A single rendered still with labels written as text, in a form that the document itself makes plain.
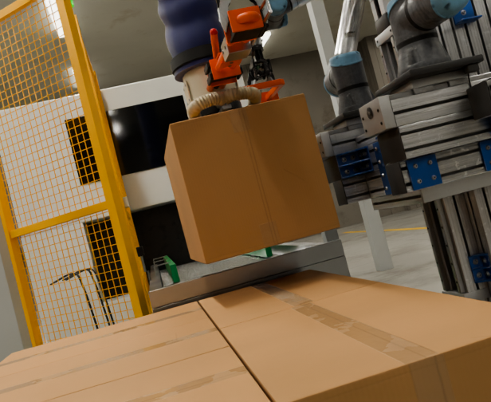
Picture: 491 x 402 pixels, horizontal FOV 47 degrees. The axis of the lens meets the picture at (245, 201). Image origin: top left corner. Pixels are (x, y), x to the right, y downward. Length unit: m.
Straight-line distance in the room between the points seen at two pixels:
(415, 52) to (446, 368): 1.07
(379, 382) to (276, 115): 1.02
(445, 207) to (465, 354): 1.14
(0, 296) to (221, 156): 1.43
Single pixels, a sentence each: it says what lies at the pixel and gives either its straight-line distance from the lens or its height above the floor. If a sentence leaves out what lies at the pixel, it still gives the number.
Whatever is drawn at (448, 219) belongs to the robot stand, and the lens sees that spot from 1.90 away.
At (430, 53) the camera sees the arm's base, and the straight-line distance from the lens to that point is 1.67.
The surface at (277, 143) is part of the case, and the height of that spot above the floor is 0.95.
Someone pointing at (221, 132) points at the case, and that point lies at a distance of 1.58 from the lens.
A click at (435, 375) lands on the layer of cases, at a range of 0.78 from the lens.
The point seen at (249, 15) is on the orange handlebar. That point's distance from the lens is 1.31.
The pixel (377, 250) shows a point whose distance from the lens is 5.14.
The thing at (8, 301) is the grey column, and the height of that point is 0.67.
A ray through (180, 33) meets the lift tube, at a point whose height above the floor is 1.40.
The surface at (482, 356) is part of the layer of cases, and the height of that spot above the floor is 0.52.
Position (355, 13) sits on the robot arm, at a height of 1.43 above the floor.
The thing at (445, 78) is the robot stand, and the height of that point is 1.00.
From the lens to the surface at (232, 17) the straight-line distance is 1.32.
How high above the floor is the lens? 0.77
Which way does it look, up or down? 2 degrees up
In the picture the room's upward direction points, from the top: 14 degrees counter-clockwise
